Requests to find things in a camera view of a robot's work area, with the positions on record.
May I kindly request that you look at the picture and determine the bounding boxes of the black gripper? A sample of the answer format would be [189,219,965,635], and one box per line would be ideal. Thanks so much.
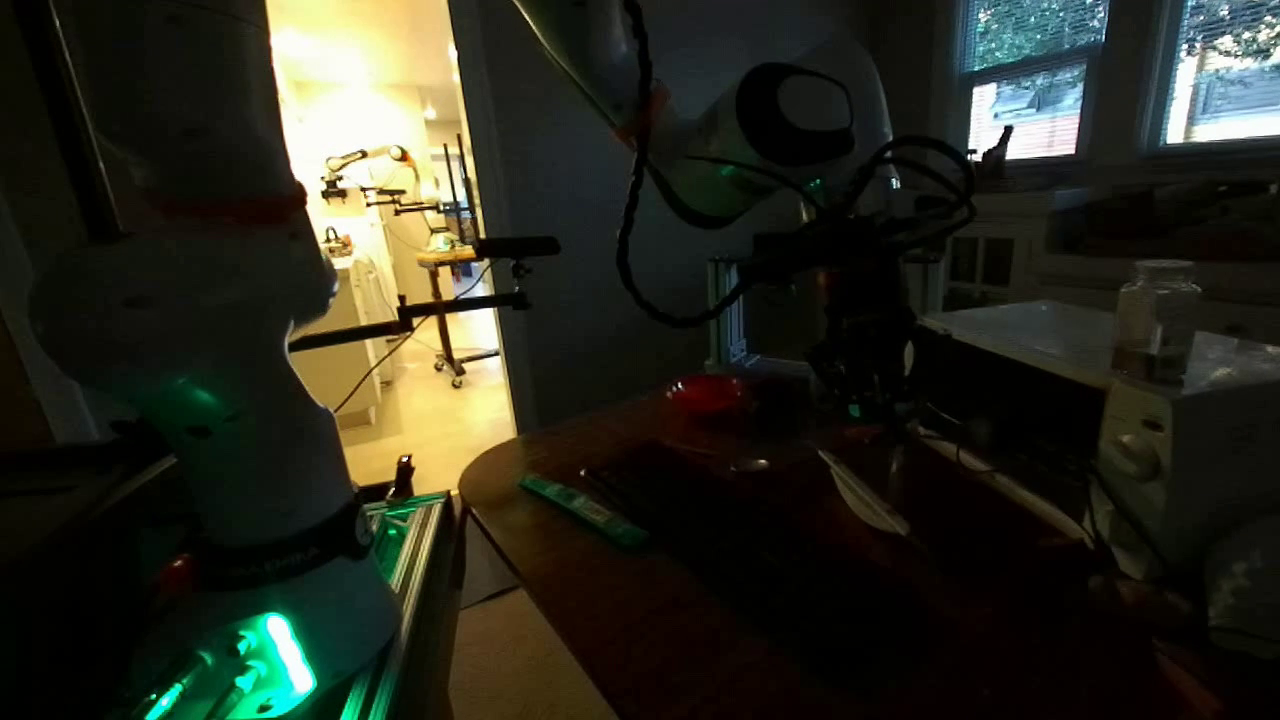
[754,230,915,415]

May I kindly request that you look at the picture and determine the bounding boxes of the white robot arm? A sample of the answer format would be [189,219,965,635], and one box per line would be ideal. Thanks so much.
[9,0,887,720]

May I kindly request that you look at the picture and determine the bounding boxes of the red plastic bowl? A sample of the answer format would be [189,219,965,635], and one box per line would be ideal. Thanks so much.
[663,371,754,421]

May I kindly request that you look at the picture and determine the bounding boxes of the white plastic spoon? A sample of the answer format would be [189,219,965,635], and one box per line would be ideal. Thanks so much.
[819,454,910,536]

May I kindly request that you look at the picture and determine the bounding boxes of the clear plastic bottle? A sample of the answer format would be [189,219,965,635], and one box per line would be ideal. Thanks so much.
[1113,259,1200,390]

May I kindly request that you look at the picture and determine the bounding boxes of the green ruler strip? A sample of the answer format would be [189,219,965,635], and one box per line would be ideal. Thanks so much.
[521,478,649,547]

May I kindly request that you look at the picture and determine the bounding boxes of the white toaster oven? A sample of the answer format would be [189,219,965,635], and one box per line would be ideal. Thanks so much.
[914,299,1280,581]

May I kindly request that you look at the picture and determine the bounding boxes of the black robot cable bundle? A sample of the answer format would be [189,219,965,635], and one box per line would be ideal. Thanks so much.
[611,0,979,332]

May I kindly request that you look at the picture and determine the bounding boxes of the black camera arm mount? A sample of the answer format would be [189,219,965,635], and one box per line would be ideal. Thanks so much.
[290,237,562,354]

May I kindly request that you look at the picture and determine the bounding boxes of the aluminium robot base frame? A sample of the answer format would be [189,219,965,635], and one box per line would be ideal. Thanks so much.
[123,496,459,720]

